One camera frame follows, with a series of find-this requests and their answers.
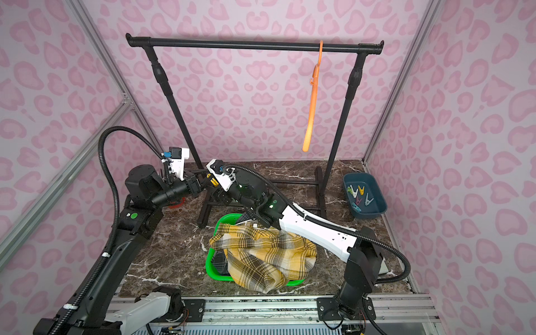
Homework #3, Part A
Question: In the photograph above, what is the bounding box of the yellow plaid shirt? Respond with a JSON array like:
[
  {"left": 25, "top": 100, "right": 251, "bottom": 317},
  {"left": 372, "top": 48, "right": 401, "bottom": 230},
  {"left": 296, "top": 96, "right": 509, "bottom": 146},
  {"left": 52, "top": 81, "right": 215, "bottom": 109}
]
[{"left": 208, "top": 221, "right": 318, "bottom": 294}]

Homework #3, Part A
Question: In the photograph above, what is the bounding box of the white clothespin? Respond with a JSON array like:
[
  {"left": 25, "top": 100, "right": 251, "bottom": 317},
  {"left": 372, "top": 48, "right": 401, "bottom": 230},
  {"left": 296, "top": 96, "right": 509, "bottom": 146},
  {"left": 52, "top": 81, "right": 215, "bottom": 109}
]
[{"left": 350, "top": 186, "right": 360, "bottom": 198}]

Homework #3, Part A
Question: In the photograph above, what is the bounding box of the orange plastic hanger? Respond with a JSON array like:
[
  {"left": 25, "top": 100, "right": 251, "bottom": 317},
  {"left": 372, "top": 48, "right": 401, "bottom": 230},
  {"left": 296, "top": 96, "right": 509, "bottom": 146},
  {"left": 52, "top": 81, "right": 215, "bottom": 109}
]
[{"left": 302, "top": 40, "right": 324, "bottom": 152}]

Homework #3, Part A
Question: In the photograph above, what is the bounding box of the grey plaid shirt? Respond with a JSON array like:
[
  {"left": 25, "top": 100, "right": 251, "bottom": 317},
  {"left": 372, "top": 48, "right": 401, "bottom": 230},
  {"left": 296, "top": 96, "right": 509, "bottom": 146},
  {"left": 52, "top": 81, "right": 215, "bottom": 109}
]
[{"left": 212, "top": 250, "right": 230, "bottom": 276}]

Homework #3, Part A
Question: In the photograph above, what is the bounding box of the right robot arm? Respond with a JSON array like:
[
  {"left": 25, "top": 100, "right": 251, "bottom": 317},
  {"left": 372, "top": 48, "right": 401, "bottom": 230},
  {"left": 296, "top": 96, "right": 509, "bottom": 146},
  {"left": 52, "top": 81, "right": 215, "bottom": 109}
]
[{"left": 207, "top": 160, "right": 411, "bottom": 322}]

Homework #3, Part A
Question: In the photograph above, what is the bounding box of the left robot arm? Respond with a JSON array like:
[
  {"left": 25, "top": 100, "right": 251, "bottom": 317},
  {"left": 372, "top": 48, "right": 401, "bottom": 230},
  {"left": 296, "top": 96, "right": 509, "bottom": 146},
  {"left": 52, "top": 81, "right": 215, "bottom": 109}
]
[{"left": 33, "top": 126, "right": 204, "bottom": 334}]

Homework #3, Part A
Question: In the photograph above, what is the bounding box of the green plastic basket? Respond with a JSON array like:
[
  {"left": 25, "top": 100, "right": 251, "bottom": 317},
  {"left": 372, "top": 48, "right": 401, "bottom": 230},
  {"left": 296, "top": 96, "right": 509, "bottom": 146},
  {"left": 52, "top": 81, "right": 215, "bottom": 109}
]
[{"left": 204, "top": 212, "right": 307, "bottom": 288}]

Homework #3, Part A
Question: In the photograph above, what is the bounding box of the red pen cup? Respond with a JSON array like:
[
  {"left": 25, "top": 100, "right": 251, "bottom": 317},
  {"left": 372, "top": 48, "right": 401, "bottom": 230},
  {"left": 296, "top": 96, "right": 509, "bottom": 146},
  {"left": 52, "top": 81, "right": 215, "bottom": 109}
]
[{"left": 170, "top": 197, "right": 186, "bottom": 209}]

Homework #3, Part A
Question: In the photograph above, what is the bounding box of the dark teal plastic bin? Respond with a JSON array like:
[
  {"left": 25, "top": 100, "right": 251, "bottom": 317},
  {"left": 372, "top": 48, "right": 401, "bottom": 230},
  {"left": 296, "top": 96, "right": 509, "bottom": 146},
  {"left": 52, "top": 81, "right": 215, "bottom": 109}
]
[{"left": 343, "top": 173, "right": 387, "bottom": 219}]

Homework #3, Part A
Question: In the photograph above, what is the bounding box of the black clothes rack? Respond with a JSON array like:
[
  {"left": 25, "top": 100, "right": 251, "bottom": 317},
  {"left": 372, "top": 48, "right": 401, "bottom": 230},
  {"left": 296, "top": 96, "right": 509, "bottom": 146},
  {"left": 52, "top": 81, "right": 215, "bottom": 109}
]
[{"left": 126, "top": 33, "right": 385, "bottom": 219}]

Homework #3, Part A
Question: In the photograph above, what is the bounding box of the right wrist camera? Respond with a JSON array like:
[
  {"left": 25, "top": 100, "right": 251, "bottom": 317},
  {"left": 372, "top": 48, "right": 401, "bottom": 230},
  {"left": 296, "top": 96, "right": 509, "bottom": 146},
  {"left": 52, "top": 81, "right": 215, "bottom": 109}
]
[{"left": 206, "top": 159, "right": 237, "bottom": 191}]

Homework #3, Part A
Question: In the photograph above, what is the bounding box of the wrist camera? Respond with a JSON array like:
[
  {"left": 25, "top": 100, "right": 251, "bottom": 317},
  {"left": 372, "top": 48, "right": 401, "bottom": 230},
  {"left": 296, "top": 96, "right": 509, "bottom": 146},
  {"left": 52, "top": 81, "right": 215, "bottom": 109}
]
[
  {"left": 161, "top": 147, "right": 191, "bottom": 184},
  {"left": 206, "top": 159, "right": 237, "bottom": 191}
]

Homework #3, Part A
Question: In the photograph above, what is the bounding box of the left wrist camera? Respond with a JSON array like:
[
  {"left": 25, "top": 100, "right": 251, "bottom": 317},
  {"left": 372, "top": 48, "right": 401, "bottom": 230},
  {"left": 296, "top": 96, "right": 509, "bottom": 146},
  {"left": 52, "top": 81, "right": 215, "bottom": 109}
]
[{"left": 161, "top": 147, "right": 191, "bottom": 184}]

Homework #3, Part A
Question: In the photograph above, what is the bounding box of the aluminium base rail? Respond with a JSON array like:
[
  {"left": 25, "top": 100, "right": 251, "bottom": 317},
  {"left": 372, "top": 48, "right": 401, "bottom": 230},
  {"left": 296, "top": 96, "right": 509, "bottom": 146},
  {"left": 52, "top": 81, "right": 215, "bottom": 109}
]
[{"left": 104, "top": 292, "right": 445, "bottom": 335}]

